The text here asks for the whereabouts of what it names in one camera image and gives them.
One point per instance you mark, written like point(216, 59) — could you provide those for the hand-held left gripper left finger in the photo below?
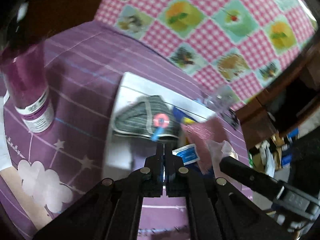
point(159, 160)

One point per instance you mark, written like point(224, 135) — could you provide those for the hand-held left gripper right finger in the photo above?
point(169, 160)

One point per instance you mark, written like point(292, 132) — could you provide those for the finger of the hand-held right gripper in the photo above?
point(250, 177)

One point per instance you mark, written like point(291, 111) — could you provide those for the pink disc with blue tab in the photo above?
point(160, 122)

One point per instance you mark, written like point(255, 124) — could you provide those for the white cardboard box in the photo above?
point(122, 150)

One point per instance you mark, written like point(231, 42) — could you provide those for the pink dotted pouch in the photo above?
point(207, 135)

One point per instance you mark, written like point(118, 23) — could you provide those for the grey plaid cloth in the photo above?
point(135, 120)

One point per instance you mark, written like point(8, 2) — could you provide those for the blue printed package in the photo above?
point(178, 113)

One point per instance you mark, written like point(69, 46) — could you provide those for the blue white small packet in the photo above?
point(188, 155)

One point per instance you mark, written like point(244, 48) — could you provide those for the pile of assorted clutter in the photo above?
point(272, 152)

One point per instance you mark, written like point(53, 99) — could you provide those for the brown wooden cabinet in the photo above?
point(252, 120)

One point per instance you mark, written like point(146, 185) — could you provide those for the clear glass cup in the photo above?
point(222, 100)

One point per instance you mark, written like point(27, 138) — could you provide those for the pink checkered printed cushion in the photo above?
point(225, 42)

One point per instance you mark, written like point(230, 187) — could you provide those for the purple bottle white label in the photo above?
point(27, 87)

